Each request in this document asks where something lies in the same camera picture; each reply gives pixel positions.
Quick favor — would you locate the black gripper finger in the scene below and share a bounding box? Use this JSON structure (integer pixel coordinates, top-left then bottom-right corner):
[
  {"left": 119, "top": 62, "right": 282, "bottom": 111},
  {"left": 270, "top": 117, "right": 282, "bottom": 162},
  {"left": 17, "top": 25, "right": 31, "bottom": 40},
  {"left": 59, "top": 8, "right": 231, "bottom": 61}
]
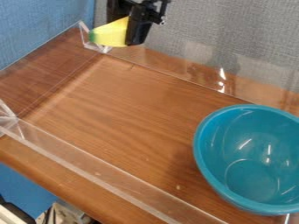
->
[
  {"left": 107, "top": 0, "right": 131, "bottom": 23},
  {"left": 125, "top": 5, "right": 152, "bottom": 46}
]

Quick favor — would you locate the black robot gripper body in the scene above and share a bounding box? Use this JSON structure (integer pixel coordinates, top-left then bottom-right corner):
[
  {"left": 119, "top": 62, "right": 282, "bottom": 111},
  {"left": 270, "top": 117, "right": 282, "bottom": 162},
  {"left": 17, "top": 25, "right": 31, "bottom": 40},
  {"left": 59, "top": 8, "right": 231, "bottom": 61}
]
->
[{"left": 116, "top": 0, "right": 172, "bottom": 25}]

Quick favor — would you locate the yellow toy banana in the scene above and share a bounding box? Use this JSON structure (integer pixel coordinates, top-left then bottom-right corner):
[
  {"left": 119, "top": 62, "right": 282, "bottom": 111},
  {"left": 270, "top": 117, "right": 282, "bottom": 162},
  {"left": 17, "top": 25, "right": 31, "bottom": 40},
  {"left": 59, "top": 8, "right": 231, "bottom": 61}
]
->
[{"left": 88, "top": 17, "right": 128, "bottom": 47}]

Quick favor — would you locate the blue plastic bowl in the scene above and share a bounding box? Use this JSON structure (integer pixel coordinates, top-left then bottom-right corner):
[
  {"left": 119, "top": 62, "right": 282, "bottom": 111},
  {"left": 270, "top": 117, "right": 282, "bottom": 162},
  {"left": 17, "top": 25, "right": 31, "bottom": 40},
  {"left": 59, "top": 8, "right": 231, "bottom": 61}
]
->
[{"left": 192, "top": 104, "right": 299, "bottom": 215}]

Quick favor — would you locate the white cluttered object below table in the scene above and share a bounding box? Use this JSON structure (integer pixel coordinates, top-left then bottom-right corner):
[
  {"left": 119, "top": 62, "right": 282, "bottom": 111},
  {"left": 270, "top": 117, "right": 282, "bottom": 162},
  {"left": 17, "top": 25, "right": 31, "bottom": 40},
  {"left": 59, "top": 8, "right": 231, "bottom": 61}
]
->
[{"left": 35, "top": 200, "right": 96, "bottom": 224}]

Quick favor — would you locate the dark object under table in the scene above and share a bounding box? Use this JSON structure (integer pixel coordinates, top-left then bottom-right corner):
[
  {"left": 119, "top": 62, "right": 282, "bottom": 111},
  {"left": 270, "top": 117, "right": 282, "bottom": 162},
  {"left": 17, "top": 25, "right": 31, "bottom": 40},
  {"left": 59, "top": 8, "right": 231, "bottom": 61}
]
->
[{"left": 0, "top": 195, "right": 36, "bottom": 224}]

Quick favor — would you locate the clear acrylic back barrier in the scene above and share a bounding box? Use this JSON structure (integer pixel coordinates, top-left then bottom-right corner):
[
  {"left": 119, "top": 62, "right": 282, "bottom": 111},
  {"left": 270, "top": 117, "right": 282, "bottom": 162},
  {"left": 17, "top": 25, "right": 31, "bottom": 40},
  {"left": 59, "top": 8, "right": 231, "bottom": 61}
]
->
[{"left": 79, "top": 19, "right": 299, "bottom": 109}]

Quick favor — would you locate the clear acrylic barrier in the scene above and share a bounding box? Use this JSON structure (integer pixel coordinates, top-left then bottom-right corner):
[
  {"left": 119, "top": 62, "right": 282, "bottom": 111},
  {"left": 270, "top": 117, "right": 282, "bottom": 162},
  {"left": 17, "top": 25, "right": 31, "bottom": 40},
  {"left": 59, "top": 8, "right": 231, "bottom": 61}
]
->
[
  {"left": 79, "top": 19, "right": 299, "bottom": 109},
  {"left": 0, "top": 100, "right": 228, "bottom": 224}
]

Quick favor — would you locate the clear acrylic front barrier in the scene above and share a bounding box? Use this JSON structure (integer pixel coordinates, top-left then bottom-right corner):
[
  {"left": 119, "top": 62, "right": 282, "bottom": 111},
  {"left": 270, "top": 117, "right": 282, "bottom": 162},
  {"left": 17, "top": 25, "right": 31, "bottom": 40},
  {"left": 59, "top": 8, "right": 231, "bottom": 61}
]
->
[{"left": 0, "top": 100, "right": 228, "bottom": 224}]

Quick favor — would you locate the clear acrylic corner bracket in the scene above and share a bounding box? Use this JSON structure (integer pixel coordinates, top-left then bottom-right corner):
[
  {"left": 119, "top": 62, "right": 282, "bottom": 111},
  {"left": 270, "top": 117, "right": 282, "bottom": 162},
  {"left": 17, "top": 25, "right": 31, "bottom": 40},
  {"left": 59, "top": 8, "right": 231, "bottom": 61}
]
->
[{"left": 79, "top": 20, "right": 112, "bottom": 54}]

